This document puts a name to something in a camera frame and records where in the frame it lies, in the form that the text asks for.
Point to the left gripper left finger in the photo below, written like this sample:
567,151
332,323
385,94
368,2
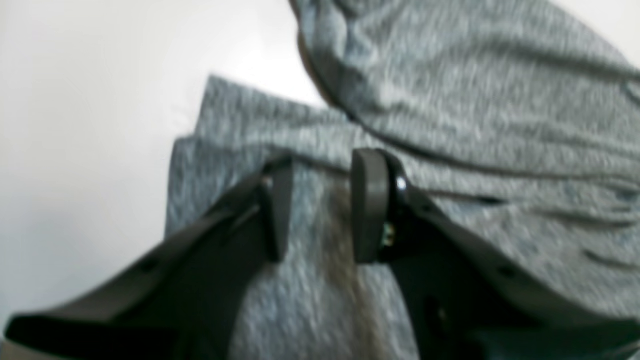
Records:
181,300

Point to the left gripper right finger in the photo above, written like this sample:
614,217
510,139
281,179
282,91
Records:
464,298

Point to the grey long-sleeve shirt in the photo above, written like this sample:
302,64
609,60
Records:
517,120

